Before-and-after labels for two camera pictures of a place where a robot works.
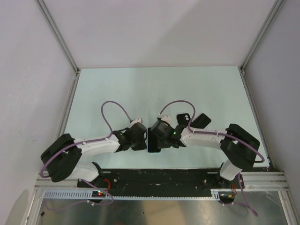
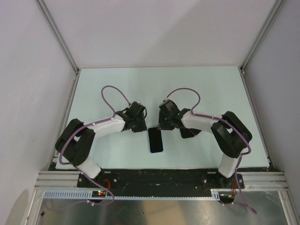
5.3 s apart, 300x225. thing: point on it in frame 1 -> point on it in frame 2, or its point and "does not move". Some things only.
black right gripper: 162,146 -> 161,125
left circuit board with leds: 98,193 does not move
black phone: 152,142 does not move
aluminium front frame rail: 250,181 does not move
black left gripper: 142,146 -> 142,127
